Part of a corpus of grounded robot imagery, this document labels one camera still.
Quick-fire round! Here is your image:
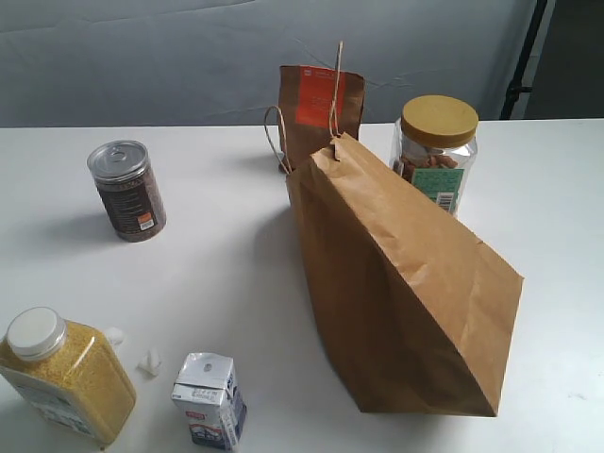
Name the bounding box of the small white round cap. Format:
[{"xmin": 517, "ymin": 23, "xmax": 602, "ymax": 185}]
[{"xmin": 104, "ymin": 327, "xmax": 125, "ymax": 347}]

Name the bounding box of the clear jar yellow lid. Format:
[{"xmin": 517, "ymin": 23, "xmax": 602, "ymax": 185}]
[{"xmin": 390, "ymin": 94, "xmax": 478, "ymax": 215}]

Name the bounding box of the yellow grain jar white lid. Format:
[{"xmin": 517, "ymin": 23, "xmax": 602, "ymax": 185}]
[{"xmin": 1, "ymin": 307, "xmax": 136, "ymax": 445}]

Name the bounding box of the brown labelled clear-lid can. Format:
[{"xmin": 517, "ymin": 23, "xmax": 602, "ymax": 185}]
[{"xmin": 87, "ymin": 140, "xmax": 166, "ymax": 243}]

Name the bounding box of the large brown paper bag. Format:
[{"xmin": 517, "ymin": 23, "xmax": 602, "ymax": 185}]
[{"xmin": 272, "ymin": 131, "xmax": 523, "ymax": 417}]

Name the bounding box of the black stand pole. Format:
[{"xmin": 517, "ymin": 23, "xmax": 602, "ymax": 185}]
[{"xmin": 499, "ymin": 0, "xmax": 548, "ymax": 121}]

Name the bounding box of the small blue white carton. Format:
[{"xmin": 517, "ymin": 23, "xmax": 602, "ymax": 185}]
[{"xmin": 171, "ymin": 352, "xmax": 247, "ymax": 452}]

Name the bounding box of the brown pouch orange label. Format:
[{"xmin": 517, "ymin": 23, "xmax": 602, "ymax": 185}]
[{"xmin": 278, "ymin": 65, "xmax": 365, "ymax": 169}]

